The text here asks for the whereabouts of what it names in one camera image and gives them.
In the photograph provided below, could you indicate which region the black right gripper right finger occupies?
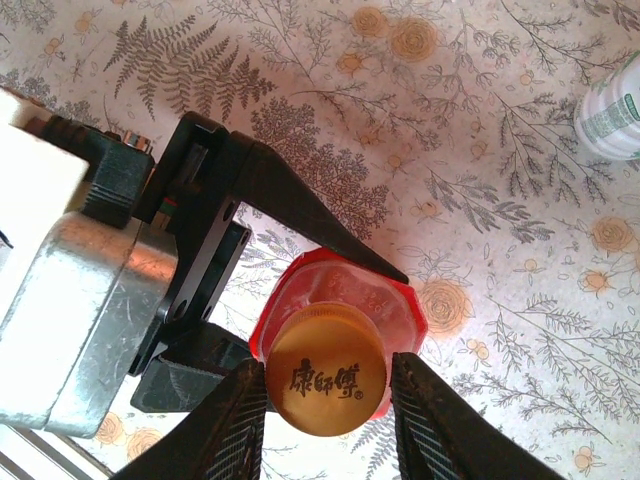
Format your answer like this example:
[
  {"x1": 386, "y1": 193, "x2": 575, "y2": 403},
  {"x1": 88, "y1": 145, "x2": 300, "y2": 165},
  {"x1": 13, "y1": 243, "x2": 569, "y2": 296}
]
[{"x1": 389, "y1": 351, "x2": 569, "y2": 480}]

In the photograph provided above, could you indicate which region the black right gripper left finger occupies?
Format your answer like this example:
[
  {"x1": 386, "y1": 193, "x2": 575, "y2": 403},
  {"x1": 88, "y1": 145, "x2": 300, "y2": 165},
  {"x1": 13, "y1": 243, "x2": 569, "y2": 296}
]
[{"x1": 107, "y1": 357, "x2": 269, "y2": 480}]

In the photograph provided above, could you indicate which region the red label bottle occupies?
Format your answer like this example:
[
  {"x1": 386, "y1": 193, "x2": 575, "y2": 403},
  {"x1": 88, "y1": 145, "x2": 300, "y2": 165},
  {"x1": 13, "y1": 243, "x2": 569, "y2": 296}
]
[{"x1": 248, "y1": 246, "x2": 430, "y2": 421}]

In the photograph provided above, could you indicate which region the orange bottle cap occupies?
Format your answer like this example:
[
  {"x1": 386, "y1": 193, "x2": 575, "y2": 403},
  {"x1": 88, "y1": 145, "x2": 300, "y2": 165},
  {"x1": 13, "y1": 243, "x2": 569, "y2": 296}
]
[{"x1": 263, "y1": 302, "x2": 392, "y2": 437}]

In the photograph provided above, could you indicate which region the white bottle green print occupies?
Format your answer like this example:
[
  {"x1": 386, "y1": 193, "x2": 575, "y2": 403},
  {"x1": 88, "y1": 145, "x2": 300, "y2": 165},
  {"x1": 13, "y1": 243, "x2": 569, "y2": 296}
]
[{"x1": 572, "y1": 47, "x2": 640, "y2": 162}]

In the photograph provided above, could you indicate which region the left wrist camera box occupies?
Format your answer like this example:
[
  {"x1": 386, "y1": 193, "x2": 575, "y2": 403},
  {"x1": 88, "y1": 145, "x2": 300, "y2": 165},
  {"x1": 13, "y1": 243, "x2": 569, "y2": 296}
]
[{"x1": 0, "y1": 87, "x2": 182, "y2": 441}]

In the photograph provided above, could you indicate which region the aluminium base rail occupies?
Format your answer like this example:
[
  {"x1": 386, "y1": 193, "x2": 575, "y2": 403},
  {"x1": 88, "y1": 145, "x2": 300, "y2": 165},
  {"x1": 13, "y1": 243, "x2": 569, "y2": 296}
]
[{"x1": 0, "y1": 424, "x2": 119, "y2": 480}]

